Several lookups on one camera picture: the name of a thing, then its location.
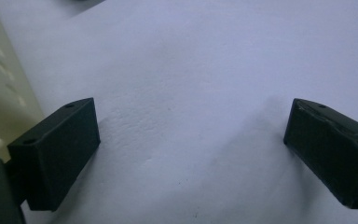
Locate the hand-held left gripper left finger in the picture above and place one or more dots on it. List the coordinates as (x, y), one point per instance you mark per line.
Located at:
(56, 155)

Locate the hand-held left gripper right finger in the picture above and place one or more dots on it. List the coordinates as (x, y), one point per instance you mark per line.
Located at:
(332, 155)

